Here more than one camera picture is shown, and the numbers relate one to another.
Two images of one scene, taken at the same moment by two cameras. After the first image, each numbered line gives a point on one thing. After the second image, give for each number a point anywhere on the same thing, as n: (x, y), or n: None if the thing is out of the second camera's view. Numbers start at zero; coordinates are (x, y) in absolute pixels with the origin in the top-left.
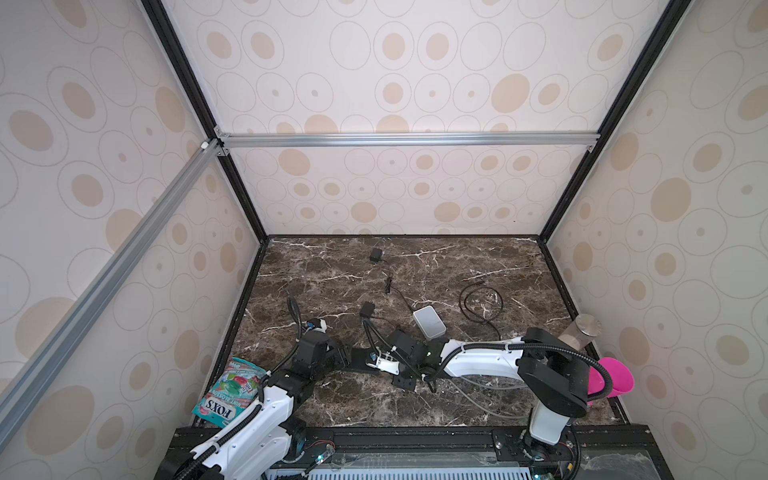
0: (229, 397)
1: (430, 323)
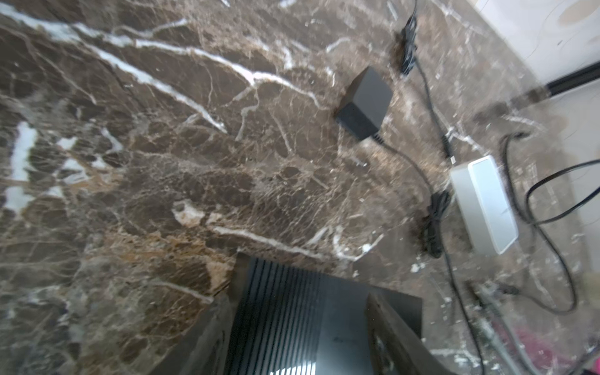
0: None
1: (485, 205)
